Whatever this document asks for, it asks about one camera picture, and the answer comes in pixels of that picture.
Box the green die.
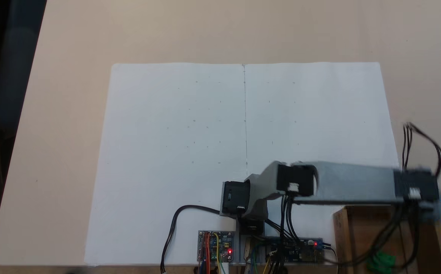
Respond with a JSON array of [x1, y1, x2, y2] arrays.
[[366, 250, 397, 273]]

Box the white paper sheet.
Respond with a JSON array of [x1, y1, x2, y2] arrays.
[[85, 63, 248, 266], [243, 62, 406, 265]]

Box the blue circuit board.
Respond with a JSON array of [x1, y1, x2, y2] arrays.
[[266, 237, 325, 264]]

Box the brown cardboard box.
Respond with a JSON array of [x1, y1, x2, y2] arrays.
[[333, 205, 441, 274]]

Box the black cable with white plug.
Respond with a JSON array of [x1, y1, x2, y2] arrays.
[[160, 205, 222, 274]]

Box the black shoulder cable bundle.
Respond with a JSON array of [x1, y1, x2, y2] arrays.
[[266, 194, 301, 274]]

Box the yellow wire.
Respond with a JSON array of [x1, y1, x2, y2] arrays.
[[213, 233, 222, 263]]

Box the circuit board with coloured wires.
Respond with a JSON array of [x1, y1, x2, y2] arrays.
[[197, 230, 236, 264]]

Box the orange wire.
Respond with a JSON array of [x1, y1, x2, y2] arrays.
[[201, 233, 211, 274]]

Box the black gripper motor cable loop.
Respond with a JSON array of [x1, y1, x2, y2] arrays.
[[401, 122, 441, 178]]

